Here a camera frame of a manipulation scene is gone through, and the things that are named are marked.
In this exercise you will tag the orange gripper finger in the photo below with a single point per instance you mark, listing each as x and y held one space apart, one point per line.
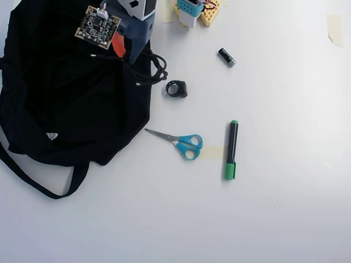
119 45

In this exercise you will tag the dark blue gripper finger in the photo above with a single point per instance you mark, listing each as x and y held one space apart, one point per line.
137 50

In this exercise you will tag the black fabric bag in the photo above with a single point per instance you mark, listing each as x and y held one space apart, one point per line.
68 96

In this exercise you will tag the long beige masking tape strip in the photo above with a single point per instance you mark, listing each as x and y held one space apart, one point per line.
167 12

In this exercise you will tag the black cylindrical battery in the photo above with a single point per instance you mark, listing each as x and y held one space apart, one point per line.
226 57

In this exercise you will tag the small beige masking tape piece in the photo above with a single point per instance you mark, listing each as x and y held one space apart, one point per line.
212 153

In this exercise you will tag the green and black marker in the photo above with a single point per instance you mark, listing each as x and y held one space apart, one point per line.
231 142

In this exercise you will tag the torn beige masking tape strip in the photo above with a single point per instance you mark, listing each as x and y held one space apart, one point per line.
335 28

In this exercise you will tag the camera circuit board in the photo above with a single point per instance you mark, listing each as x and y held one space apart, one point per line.
97 27

